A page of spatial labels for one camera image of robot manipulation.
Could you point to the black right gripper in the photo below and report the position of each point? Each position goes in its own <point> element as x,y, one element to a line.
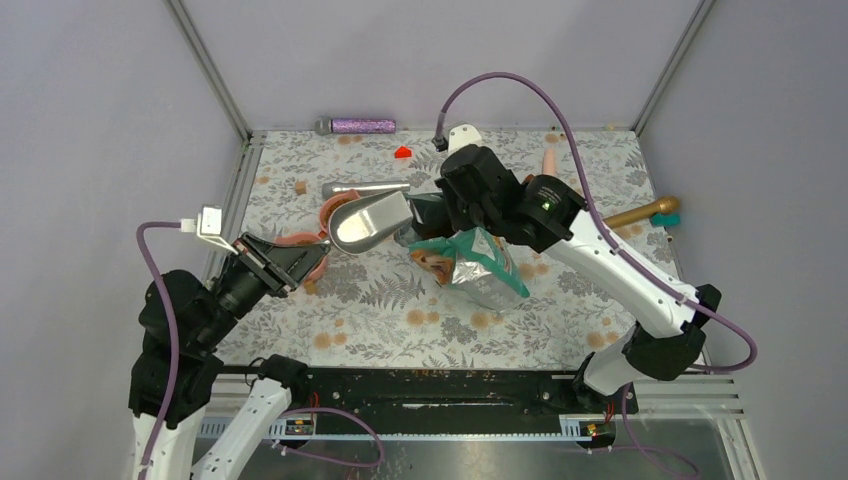
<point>460,219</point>

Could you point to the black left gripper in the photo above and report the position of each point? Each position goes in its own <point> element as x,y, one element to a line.
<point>285,266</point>

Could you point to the green pet food bag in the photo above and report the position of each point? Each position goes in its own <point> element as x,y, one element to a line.
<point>473,262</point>

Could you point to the silver metal scoop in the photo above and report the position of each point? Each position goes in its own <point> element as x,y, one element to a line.
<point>361,225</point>

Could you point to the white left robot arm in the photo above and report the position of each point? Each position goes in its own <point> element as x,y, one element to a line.
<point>172,379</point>

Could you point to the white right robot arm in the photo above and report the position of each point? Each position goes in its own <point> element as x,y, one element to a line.
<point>548,216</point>

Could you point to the pink double pet bowl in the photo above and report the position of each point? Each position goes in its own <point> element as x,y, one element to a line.
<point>308,238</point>

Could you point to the pink toy microphone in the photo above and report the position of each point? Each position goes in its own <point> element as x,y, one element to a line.
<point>550,163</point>

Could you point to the red house-shaped block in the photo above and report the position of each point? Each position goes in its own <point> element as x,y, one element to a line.
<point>403,152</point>

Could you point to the floral patterned table mat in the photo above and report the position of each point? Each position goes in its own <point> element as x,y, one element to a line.
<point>379,309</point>

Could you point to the silver toy microphone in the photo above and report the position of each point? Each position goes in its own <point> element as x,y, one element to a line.
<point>331,189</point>

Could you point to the purple glitter toy microphone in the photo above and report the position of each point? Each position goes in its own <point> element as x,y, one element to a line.
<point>353,126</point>

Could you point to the teal block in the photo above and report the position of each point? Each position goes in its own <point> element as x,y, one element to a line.
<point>665,220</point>

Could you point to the gold toy microphone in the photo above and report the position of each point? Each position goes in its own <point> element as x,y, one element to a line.
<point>664,204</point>

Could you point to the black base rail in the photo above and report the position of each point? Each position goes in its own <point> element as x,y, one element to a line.
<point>431,402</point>

